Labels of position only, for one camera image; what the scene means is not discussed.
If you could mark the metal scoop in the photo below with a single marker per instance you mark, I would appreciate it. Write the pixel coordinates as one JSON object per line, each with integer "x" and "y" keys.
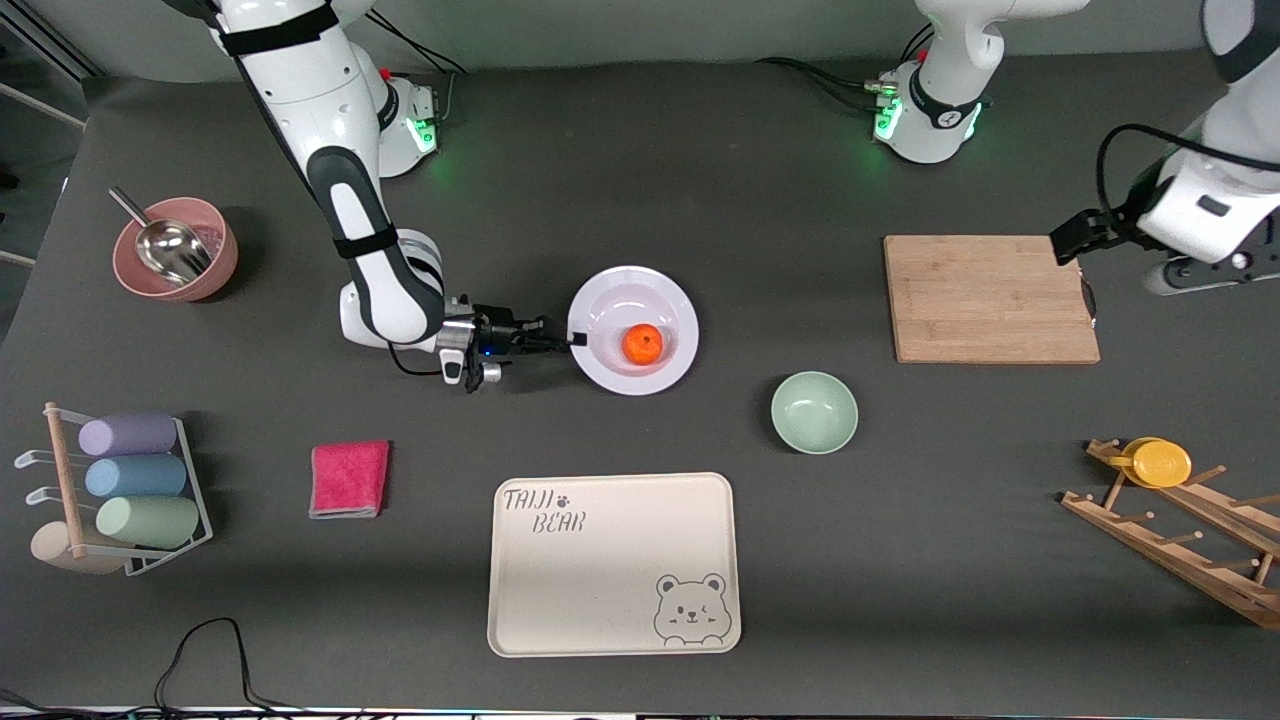
{"x": 170, "y": 247}

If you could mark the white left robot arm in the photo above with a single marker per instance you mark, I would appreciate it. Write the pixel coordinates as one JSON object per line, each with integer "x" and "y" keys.
{"x": 1220, "y": 200}

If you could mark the white round plate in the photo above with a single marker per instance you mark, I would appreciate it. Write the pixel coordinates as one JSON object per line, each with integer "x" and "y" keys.
{"x": 610, "y": 300}

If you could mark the pink bowl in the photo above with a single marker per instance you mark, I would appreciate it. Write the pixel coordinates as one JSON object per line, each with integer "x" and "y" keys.
{"x": 222, "y": 250}

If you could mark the blue cup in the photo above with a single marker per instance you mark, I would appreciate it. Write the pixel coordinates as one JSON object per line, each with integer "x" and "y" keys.
{"x": 135, "y": 476}

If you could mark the pink folded cloth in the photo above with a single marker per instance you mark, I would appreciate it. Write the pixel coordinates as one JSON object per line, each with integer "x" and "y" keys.
{"x": 349, "y": 478}

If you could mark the orange mandarin fruit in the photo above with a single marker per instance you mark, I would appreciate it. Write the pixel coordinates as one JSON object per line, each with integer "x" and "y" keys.
{"x": 643, "y": 344}

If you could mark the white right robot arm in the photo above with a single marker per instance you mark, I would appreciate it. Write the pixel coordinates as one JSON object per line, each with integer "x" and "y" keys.
{"x": 350, "y": 200}

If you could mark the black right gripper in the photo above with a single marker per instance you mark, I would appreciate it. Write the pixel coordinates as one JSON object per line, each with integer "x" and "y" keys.
{"x": 497, "y": 332}

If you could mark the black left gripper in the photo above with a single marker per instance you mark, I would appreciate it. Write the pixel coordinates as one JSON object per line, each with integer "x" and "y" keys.
{"x": 1103, "y": 227}

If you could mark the yellow cup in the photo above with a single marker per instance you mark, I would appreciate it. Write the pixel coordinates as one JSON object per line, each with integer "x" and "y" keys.
{"x": 1160, "y": 464}

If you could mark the light green bowl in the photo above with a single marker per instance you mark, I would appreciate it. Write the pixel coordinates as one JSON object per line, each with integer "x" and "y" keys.
{"x": 814, "y": 412}

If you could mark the beige bear print tray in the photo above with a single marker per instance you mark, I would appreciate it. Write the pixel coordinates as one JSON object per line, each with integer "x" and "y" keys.
{"x": 600, "y": 570}

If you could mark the green cup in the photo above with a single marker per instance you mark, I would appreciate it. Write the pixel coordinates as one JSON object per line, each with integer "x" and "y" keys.
{"x": 148, "y": 521}

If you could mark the beige cup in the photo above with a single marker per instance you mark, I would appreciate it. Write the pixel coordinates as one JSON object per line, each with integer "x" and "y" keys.
{"x": 48, "y": 545}

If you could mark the wooden peg dish rack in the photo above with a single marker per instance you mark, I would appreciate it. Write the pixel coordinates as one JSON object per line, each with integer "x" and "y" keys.
{"x": 1180, "y": 545}

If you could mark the purple cup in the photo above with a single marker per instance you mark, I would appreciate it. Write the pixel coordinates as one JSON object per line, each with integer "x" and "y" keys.
{"x": 128, "y": 435}

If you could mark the wooden cutting board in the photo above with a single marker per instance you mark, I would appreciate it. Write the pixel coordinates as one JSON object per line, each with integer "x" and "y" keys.
{"x": 990, "y": 300}

